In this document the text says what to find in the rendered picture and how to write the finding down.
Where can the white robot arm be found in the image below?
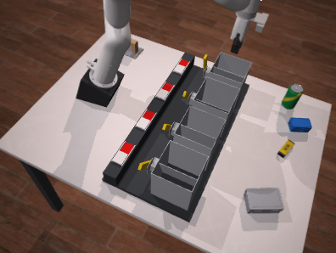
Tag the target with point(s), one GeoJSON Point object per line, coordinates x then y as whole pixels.
{"type": "Point", "coordinates": [118, 35]}

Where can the green drink can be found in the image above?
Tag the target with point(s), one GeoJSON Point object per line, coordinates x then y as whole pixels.
{"type": "Point", "coordinates": [292, 96]}

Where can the grey flat case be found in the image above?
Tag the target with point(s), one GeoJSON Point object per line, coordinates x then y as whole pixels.
{"type": "Point", "coordinates": [267, 200]}

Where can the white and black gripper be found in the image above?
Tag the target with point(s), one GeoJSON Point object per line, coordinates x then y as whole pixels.
{"type": "Point", "coordinates": [238, 33]}

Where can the blue box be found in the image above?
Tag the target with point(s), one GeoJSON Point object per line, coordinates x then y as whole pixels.
{"type": "Point", "coordinates": [299, 124]}

